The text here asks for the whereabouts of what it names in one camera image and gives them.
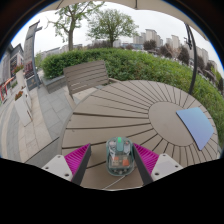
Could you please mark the group of apartment towers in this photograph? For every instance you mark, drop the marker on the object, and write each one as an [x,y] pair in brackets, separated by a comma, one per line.
[150,34]

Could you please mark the thin sparse-leaved tree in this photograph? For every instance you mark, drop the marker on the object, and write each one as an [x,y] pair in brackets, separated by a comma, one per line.
[70,36]

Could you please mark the blue mouse pad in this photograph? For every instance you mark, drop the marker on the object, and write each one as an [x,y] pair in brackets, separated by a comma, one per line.
[196,125]

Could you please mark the round leafy green tree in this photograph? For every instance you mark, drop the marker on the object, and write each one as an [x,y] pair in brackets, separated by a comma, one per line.
[111,25]

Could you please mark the dark curved parasol pole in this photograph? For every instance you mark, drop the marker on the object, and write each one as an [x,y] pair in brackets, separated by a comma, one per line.
[195,66]

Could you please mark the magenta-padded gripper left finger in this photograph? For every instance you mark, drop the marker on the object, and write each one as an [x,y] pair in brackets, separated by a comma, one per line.
[78,158]

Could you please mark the dark storefront building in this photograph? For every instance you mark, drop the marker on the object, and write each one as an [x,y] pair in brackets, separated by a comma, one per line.
[13,63]

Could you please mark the white flower planter box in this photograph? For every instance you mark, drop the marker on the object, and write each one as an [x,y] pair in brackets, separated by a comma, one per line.
[19,78]
[22,111]

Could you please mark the beige parasol canopy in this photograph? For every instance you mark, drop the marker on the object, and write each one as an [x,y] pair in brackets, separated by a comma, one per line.
[150,3]

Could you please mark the tall grey sign pillar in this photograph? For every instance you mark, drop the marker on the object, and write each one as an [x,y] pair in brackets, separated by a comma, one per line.
[28,46]

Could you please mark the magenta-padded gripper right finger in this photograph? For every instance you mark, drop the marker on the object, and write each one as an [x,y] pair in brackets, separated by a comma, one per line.
[146,158]

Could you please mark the brown slatted outdoor chair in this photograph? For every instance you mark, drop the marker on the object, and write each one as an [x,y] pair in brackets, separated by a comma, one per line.
[85,75]

